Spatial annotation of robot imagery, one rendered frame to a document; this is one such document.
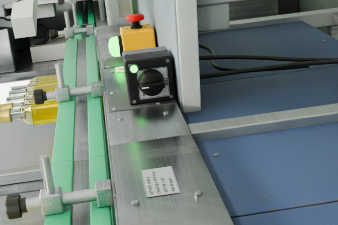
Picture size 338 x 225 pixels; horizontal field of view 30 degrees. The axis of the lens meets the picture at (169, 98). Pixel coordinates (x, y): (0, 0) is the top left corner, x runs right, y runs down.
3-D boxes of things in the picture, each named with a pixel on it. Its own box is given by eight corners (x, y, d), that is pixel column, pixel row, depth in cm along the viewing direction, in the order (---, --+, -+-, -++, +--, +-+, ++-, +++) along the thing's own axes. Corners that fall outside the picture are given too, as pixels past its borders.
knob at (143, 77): (165, 92, 108) (167, 98, 105) (139, 95, 107) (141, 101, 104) (162, 67, 106) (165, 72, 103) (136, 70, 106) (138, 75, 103)
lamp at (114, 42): (122, 53, 140) (109, 55, 140) (120, 33, 139) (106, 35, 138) (124, 58, 136) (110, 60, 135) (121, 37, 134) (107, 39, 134)
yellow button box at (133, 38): (156, 53, 142) (123, 57, 141) (152, 20, 140) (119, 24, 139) (159, 60, 136) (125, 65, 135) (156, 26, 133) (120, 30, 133)
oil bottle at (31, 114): (106, 109, 165) (23, 120, 163) (103, 89, 164) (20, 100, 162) (106, 116, 160) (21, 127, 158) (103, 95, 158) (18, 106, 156)
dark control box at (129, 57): (172, 87, 116) (127, 93, 115) (168, 44, 114) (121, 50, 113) (178, 100, 108) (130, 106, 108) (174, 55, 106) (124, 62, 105)
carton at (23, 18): (34, -17, 196) (14, -14, 196) (32, 16, 176) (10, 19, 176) (37, 1, 200) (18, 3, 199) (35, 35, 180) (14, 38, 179)
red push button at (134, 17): (127, 29, 138) (124, 13, 137) (145, 26, 139) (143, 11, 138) (128, 32, 134) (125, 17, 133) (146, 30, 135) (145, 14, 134)
